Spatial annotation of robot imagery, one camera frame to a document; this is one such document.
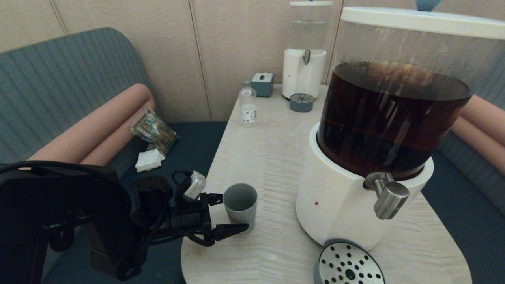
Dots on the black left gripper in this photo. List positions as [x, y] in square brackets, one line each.
[191, 219]

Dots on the grey plastic cup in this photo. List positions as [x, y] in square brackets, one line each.
[240, 211]

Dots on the large silver dispenser tap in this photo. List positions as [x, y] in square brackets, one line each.
[390, 202]

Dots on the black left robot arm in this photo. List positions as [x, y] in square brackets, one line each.
[79, 205]

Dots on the dark blue seat cushion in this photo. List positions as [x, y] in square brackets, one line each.
[185, 150]
[465, 221]

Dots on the white paper napkins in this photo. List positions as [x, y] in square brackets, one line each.
[149, 161]

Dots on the green snack package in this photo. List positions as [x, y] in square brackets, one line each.
[153, 131]

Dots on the clear plastic bottle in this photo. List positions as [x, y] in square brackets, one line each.
[248, 109]

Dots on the large dark-tea drink dispenser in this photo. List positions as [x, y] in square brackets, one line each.
[335, 197]

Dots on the pink bolster cushion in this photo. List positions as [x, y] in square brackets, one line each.
[479, 146]
[90, 130]
[118, 142]
[487, 118]

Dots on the small grey box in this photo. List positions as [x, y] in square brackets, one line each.
[262, 85]

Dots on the large perforated metal drip tray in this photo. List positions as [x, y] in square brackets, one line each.
[347, 265]

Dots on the small grey drip tray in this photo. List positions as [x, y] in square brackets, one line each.
[302, 103]

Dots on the small clear water dispenser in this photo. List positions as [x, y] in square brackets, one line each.
[302, 77]

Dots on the small silver dispenser tap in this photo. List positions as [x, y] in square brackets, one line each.
[306, 57]

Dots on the grey ribbed sofa backrest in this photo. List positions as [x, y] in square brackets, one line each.
[495, 79]
[59, 79]

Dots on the small white dispenser lid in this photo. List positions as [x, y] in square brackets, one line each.
[311, 3]

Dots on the large white dispenser lid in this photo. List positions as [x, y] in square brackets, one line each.
[414, 21]

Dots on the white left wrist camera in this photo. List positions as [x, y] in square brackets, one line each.
[194, 185]

